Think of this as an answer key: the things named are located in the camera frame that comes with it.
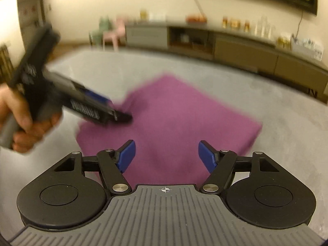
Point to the white box of papers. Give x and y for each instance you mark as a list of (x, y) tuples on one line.
[(307, 47)]

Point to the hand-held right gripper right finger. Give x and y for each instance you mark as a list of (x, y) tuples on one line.
[(207, 155)]

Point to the golden offering bowl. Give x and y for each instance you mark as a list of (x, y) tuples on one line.
[(235, 23)]

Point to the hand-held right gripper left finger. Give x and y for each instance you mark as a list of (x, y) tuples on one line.
[(127, 154)]

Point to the small golden cup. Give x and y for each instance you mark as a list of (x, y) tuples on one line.
[(246, 25), (225, 21)]

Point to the pink plastic chair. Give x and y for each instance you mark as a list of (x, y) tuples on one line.
[(115, 33)]

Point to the room door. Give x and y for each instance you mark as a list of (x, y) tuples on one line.
[(30, 18)]

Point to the long grey sideboard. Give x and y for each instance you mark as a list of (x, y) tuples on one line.
[(243, 51)]

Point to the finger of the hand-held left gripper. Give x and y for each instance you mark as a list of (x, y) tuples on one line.
[(98, 98), (102, 116)]

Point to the yellow cup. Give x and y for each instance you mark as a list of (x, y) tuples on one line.
[(144, 15)]

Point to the gold tissue box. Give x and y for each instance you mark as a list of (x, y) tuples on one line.
[(284, 41)]

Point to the group of clear glasses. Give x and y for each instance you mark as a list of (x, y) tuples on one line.
[(265, 28)]

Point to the purple pants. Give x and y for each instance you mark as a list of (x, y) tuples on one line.
[(174, 117)]

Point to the person's left hand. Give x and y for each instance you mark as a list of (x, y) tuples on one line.
[(12, 102)]

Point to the red plate of fruit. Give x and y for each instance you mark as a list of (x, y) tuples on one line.
[(196, 18)]

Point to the green plastic chair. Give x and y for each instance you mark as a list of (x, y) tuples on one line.
[(98, 30)]

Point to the white tissue box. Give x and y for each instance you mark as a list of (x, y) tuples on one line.
[(157, 17)]

